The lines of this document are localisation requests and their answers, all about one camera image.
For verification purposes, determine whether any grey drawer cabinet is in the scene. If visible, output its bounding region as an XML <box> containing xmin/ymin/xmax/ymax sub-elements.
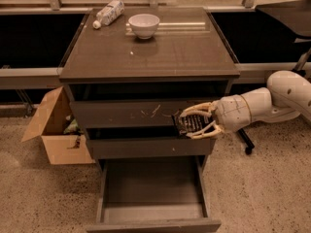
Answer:
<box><xmin>58</xmin><ymin>6</ymin><xmax>241</xmax><ymax>177</ymax></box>

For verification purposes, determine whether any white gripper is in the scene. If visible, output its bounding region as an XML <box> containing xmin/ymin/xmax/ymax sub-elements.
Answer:
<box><xmin>180</xmin><ymin>95</ymin><xmax>251</xmax><ymax>140</ymax></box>

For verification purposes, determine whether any white ceramic bowl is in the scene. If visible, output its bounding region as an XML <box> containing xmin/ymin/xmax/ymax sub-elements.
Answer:
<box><xmin>128</xmin><ymin>14</ymin><xmax>159</xmax><ymax>39</ymax></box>

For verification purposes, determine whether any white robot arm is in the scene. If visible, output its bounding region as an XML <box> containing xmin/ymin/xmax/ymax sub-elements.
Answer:
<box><xmin>174</xmin><ymin>71</ymin><xmax>311</xmax><ymax>140</ymax></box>

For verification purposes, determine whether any grey top drawer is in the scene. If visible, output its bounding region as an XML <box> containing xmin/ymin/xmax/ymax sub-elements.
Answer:
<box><xmin>70</xmin><ymin>100</ymin><xmax>202</xmax><ymax>128</ymax></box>

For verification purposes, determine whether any black rxbar chocolate wrapper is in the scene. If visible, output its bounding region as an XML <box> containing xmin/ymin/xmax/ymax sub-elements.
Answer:
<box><xmin>172</xmin><ymin>115</ymin><xmax>215</xmax><ymax>137</ymax></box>

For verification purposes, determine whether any grey open bottom drawer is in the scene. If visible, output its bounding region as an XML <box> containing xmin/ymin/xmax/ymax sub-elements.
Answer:
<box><xmin>86</xmin><ymin>156</ymin><xmax>221</xmax><ymax>233</ymax></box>

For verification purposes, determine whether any clear plastic water bottle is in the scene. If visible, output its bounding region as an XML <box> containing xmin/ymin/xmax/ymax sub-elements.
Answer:
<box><xmin>92</xmin><ymin>0</ymin><xmax>124</xmax><ymax>29</ymax></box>

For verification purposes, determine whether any green trash in box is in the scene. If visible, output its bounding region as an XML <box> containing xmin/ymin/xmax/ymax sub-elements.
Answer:
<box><xmin>63</xmin><ymin>115</ymin><xmax>80</xmax><ymax>135</ymax></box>

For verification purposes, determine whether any grey middle drawer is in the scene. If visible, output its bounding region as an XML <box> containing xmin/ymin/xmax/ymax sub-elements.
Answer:
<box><xmin>86</xmin><ymin>138</ymin><xmax>216</xmax><ymax>159</ymax></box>

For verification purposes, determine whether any open cardboard box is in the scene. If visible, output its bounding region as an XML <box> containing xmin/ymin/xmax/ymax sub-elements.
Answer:
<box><xmin>22</xmin><ymin>87</ymin><xmax>93</xmax><ymax>165</ymax></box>

